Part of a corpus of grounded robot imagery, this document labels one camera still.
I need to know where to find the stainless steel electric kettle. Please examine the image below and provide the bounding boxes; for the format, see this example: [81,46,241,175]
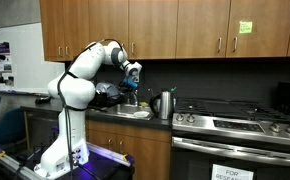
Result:
[150,91,174,120]

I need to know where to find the white bowl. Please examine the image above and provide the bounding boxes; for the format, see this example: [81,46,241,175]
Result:
[133,111,150,118]

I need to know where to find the stainless steel sink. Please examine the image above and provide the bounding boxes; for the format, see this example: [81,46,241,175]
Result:
[100,104,154,120]

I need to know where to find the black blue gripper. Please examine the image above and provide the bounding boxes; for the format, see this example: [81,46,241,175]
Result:
[119,77,139,92]

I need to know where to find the yellow sponge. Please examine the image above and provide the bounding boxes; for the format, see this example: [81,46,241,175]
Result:
[139,102,149,107]

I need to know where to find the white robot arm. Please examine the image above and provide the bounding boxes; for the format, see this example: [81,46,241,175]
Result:
[34,39,141,180]

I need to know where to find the robot base platform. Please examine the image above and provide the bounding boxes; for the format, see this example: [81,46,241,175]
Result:
[0,143,135,180]

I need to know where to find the wooden cabinets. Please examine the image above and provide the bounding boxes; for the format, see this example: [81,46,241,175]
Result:
[39,0,290,61]
[86,120,171,180]

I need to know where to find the stainless steel gas stove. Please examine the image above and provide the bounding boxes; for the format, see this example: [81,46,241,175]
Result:
[170,97,290,180]

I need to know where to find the white paper sign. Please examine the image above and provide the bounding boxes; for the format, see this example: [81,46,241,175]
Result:
[211,164,254,180]

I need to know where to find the yellow sticky note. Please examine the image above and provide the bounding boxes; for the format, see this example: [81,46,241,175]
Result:
[239,21,253,34]

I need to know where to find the teal office chair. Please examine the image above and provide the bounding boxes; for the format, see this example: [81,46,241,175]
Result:
[0,98,26,145]

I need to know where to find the wooden upper cabinets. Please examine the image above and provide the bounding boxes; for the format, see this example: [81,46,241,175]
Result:
[39,0,290,61]

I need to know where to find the chrome faucet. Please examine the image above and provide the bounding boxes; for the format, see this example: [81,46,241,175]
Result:
[128,90,138,106]

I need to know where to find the wooden lower cabinets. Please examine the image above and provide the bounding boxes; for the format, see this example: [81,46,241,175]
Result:
[86,120,171,180]

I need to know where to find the black dish rack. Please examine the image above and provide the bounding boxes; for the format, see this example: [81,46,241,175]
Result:
[90,82,123,107]

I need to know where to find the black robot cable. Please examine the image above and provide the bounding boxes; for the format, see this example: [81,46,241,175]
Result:
[56,38,124,180]

